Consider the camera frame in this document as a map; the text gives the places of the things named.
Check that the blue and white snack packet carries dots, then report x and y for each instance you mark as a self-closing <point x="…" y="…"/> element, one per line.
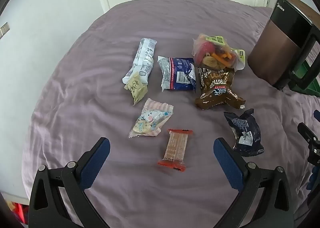
<point x="178" y="73"/>

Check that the orange wafer bar packet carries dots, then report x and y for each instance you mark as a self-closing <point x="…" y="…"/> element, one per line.
<point x="175" y="149"/>

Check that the red toy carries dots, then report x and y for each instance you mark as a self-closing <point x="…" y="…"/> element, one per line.
<point x="18" y="214"/>

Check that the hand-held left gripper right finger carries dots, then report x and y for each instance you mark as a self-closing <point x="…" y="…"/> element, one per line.
<point x="228" y="165"/>

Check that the long white snack packet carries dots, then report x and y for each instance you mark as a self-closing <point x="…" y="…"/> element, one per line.
<point x="141" y="60"/>

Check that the dark navy snack packet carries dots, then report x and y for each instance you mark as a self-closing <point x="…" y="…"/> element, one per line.
<point x="246" y="133"/>

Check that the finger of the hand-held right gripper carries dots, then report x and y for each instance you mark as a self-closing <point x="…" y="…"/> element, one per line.
<point x="305" y="48"/>
<point x="313" y="148"/>

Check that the wall socket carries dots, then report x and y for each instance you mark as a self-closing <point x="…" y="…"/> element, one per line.
<point x="4" y="29"/>

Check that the small beige snack packet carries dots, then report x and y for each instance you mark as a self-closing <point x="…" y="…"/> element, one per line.
<point x="136" y="89"/>

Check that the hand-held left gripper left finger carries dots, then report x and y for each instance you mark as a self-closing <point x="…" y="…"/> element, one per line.
<point x="96" y="163"/>

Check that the clear dried fruit bag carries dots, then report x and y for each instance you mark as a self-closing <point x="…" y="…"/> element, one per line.
<point x="216" y="52"/>

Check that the pink striped cartoon snack packet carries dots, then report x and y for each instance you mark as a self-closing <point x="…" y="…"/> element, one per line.
<point x="151" y="118"/>

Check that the brown snack packet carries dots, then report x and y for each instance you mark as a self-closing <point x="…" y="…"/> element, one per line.
<point x="217" y="89"/>

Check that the purple bed sheet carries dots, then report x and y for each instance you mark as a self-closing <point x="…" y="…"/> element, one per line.
<point x="105" y="108"/>

